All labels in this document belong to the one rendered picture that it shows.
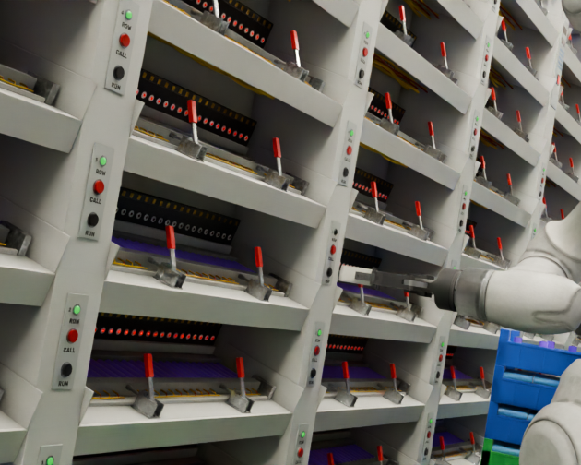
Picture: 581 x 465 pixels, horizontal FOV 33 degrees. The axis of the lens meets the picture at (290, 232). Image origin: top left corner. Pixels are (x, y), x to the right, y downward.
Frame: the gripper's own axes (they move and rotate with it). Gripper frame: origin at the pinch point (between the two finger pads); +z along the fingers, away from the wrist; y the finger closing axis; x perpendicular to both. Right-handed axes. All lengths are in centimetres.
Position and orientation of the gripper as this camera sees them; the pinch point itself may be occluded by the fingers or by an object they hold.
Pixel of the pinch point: (358, 275)
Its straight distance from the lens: 185.6
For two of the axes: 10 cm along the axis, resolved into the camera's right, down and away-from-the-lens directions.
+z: -8.7, -1.2, 4.8
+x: 1.6, -9.8, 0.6
